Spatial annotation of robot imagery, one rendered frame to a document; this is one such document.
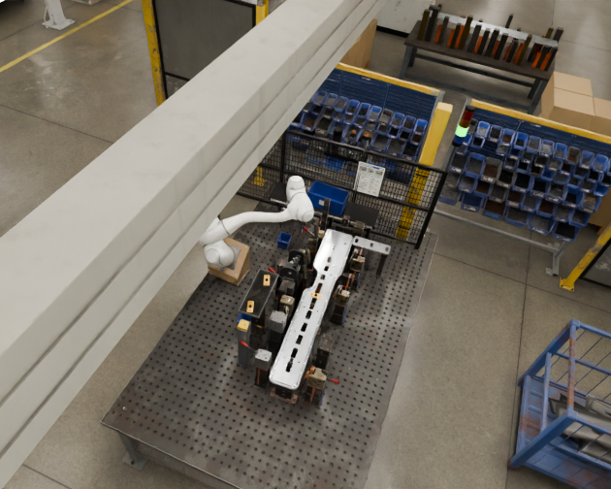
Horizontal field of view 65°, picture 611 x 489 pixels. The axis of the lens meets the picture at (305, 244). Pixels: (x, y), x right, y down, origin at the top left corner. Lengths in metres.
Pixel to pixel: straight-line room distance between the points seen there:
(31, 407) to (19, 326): 0.07
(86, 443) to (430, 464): 2.54
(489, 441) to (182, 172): 4.01
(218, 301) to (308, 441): 1.22
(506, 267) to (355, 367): 2.55
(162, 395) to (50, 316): 2.97
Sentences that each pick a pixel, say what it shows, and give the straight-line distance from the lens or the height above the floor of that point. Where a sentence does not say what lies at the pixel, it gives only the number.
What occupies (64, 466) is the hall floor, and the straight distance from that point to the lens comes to 4.09.
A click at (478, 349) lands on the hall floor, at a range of 4.70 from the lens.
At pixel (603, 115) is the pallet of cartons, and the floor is 1.35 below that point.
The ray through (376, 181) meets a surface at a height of 1.30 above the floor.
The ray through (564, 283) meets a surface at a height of 0.03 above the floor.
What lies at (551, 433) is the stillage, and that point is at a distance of 3.72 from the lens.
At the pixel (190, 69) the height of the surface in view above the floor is 1.18.
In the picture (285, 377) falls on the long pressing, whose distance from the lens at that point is 3.01.
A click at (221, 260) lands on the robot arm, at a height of 1.04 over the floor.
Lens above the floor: 3.67
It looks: 47 degrees down
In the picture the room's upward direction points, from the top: 7 degrees clockwise
